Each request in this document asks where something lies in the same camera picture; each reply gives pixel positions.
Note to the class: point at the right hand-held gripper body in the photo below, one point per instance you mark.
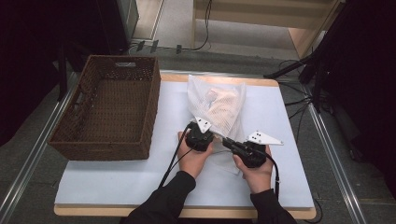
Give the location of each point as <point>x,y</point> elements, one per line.
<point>261,138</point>

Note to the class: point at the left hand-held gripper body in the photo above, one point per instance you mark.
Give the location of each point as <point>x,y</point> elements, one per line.
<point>199,140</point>

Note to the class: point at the cream cloth garment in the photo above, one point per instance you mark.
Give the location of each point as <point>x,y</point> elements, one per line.
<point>222,109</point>

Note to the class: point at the white mesh laundry bag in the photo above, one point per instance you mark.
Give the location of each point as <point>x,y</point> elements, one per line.
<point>199,93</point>

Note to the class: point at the brown woven basket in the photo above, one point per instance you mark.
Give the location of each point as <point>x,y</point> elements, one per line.
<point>109,109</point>

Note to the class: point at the person's left hand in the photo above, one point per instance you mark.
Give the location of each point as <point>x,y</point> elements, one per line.
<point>191,161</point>

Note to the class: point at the person's right hand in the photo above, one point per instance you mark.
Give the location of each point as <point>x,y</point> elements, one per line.
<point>260,179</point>

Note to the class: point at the black tripod stand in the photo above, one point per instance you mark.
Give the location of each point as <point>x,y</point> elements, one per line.
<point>317,81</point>

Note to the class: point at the white table mat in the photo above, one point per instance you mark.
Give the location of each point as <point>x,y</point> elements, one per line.
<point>124,180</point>

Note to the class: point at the black floor plug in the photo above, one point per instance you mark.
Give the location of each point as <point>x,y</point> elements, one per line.
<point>154,45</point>
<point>179,49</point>
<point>140,45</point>

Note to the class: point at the black curtain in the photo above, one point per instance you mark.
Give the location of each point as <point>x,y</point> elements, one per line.
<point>367,77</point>
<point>28,62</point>

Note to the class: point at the light wooden shelf unit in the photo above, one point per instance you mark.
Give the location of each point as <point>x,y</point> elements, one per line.
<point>258,14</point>

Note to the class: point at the dark cabinet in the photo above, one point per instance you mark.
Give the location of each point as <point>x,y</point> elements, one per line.
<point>115,25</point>

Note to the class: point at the metal floor rail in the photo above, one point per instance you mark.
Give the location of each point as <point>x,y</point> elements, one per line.
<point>37,152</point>
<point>333,155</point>

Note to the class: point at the black upright post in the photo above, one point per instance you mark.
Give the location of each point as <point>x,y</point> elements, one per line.
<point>62,74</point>

